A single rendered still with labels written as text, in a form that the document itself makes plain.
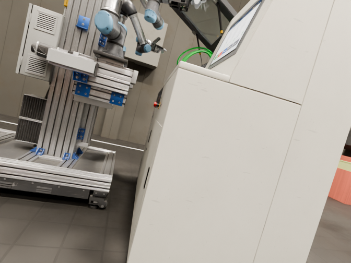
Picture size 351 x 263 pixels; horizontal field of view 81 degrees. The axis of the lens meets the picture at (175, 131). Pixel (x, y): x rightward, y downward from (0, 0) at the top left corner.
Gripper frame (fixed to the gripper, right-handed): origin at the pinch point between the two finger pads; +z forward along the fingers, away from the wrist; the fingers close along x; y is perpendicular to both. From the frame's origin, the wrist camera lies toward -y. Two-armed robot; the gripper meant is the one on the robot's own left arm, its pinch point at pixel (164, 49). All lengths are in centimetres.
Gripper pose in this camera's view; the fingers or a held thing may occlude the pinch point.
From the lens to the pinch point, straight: 254.9
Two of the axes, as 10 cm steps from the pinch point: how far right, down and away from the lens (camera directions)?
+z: 7.4, 1.5, 6.6
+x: 5.9, 3.5, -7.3
